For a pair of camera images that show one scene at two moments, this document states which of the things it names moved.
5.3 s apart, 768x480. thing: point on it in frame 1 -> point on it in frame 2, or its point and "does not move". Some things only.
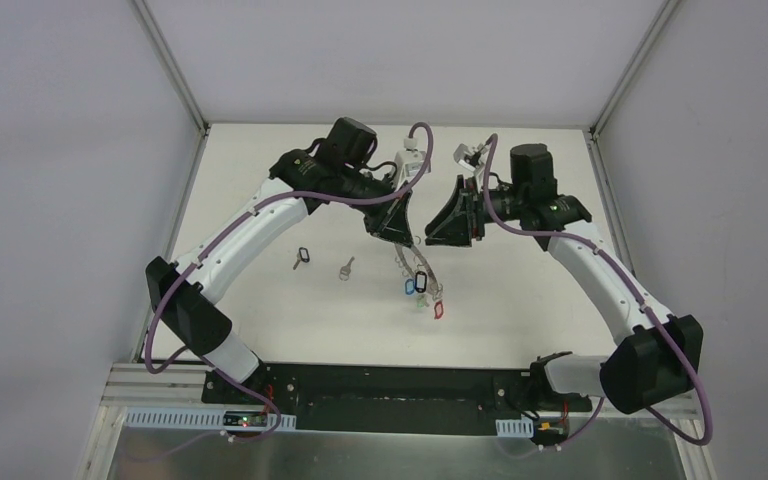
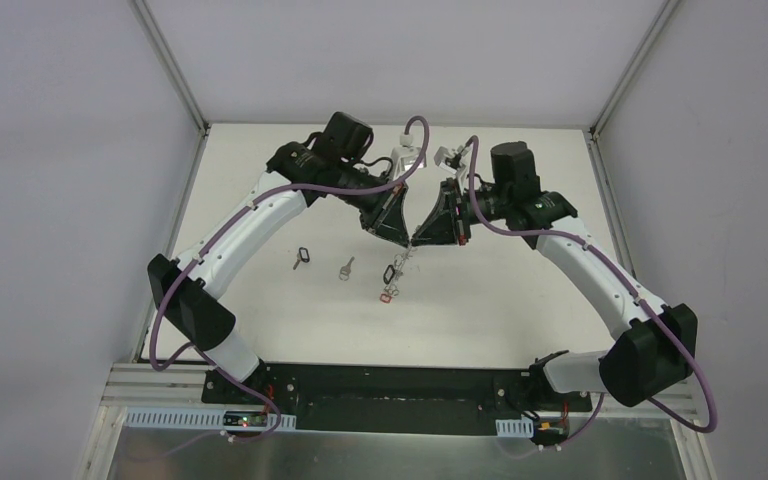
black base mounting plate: (383, 398) does not move
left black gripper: (388, 208) does not move
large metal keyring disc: (434, 289) -> (399, 261)
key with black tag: (303, 255) does not move
